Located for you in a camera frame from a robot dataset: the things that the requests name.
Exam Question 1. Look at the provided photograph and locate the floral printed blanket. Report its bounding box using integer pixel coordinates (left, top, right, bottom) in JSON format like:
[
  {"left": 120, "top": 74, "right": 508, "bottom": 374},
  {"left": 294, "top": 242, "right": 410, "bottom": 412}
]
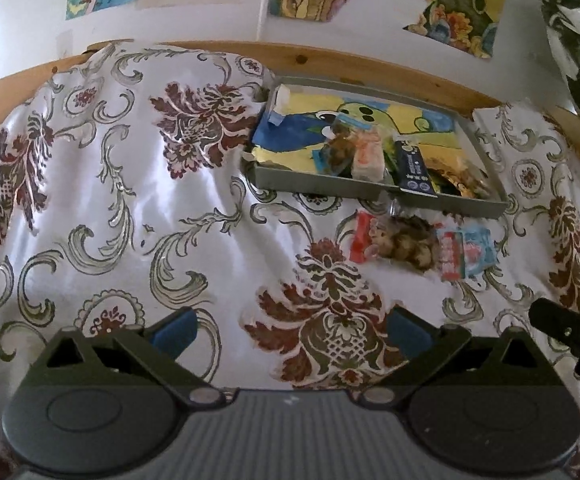
[{"left": 0, "top": 42, "right": 580, "bottom": 480}]

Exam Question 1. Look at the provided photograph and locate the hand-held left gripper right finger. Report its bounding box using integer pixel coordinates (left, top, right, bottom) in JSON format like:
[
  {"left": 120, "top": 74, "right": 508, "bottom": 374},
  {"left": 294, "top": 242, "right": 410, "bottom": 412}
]
[{"left": 359, "top": 306, "right": 563, "bottom": 404}]

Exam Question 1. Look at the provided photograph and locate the grey metal tray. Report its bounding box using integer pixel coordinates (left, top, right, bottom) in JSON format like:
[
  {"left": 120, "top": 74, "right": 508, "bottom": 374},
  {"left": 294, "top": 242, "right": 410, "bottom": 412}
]
[{"left": 242, "top": 76, "right": 511, "bottom": 220}]

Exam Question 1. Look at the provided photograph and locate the white blue painted block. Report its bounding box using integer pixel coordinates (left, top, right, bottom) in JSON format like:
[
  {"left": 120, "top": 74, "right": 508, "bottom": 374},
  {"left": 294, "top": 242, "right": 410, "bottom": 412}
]
[{"left": 267, "top": 84, "right": 296, "bottom": 128}]

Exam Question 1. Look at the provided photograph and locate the gold foil snack wrapper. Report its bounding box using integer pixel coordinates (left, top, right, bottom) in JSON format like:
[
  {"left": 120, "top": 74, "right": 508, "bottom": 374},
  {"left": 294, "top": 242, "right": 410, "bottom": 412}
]
[{"left": 427, "top": 157, "right": 493, "bottom": 201}]

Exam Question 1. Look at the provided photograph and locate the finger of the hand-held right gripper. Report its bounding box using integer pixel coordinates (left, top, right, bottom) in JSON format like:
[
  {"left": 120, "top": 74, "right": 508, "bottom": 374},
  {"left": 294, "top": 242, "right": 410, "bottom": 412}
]
[{"left": 529, "top": 299, "right": 580, "bottom": 345}]

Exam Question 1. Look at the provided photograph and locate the clear nut bag red label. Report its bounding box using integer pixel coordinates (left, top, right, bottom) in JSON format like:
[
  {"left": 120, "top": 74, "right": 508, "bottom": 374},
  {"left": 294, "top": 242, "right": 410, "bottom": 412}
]
[{"left": 349, "top": 211, "right": 441, "bottom": 275}]

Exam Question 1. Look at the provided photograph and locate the flower print wall poster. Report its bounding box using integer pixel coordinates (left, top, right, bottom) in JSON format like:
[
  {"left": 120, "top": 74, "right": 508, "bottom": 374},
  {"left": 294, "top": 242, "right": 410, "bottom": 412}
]
[{"left": 402, "top": 0, "right": 507, "bottom": 61}]

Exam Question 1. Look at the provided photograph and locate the teal snack packet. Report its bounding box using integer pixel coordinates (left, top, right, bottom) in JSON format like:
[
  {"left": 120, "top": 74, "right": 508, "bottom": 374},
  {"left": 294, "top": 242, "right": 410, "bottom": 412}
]
[{"left": 312, "top": 147, "right": 341, "bottom": 176}]

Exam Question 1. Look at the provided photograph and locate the red white snack packet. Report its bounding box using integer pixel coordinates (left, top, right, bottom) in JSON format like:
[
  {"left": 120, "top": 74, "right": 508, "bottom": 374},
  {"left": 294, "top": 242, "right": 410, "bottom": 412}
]
[{"left": 435, "top": 227, "right": 468, "bottom": 281}]

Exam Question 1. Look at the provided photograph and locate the orange white snack packet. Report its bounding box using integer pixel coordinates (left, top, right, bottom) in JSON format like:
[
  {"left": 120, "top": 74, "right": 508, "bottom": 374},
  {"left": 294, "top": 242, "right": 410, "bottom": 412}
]
[{"left": 351, "top": 127, "right": 388, "bottom": 181}]

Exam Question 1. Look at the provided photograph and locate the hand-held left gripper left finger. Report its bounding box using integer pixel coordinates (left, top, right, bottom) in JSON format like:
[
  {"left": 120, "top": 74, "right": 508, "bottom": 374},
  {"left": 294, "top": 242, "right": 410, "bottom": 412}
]
[{"left": 25, "top": 306, "right": 222, "bottom": 406}]

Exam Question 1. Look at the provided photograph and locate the light blue snack packet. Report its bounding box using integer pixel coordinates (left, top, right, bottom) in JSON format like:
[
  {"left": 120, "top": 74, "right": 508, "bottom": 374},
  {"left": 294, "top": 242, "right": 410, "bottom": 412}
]
[{"left": 460, "top": 226, "right": 500, "bottom": 276}]

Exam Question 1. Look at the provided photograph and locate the dark blue snack packet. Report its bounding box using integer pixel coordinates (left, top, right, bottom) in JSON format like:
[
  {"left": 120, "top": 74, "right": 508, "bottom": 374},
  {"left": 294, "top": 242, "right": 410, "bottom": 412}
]
[{"left": 392, "top": 140, "right": 433, "bottom": 193}]

